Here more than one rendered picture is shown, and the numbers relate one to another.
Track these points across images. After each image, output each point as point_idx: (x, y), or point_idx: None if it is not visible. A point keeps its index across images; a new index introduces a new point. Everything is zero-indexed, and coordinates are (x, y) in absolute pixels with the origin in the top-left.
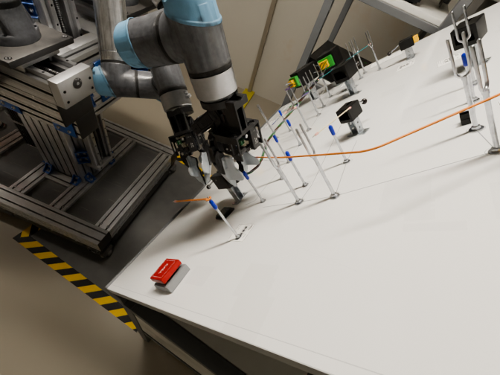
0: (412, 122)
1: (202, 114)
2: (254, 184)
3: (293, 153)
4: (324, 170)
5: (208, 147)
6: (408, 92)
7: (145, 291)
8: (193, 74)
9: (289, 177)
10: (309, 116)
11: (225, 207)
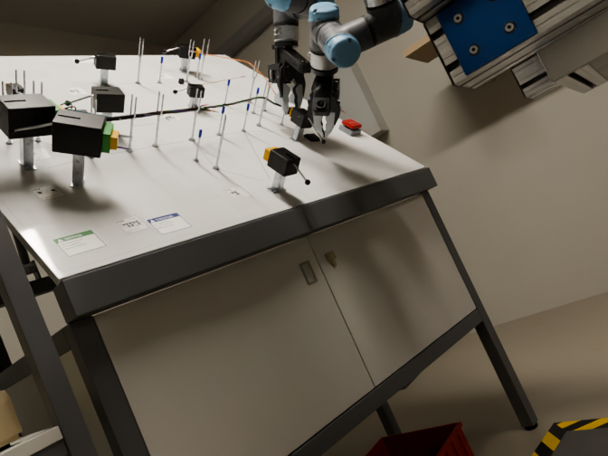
0: (179, 93)
1: (301, 59)
2: (280, 139)
3: (232, 133)
4: (236, 110)
5: (303, 73)
6: (133, 99)
7: (372, 139)
8: (296, 25)
9: (254, 122)
10: (156, 156)
11: (310, 136)
